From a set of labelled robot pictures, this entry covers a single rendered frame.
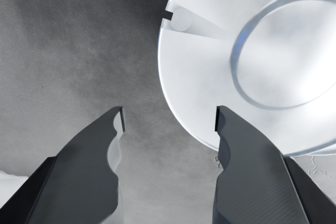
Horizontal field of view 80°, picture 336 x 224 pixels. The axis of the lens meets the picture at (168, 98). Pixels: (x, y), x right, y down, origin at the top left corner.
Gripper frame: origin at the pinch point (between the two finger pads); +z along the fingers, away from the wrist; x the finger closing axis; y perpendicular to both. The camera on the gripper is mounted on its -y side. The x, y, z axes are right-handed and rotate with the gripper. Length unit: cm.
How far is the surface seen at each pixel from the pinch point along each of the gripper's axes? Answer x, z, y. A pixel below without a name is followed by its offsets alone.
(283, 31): 11.1, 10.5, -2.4
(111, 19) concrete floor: -12.7, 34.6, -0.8
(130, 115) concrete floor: -11.3, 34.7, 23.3
